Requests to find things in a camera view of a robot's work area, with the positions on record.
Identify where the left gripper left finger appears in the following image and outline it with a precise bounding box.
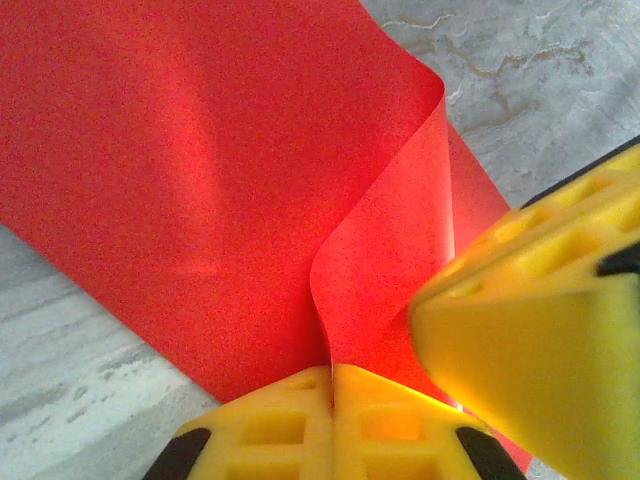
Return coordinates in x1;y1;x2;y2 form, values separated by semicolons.
144;364;335;480

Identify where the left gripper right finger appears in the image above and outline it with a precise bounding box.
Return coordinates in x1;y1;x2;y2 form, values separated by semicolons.
332;363;527;480

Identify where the red paper sheet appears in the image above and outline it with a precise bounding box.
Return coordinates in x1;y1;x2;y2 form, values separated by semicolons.
0;0;534;471

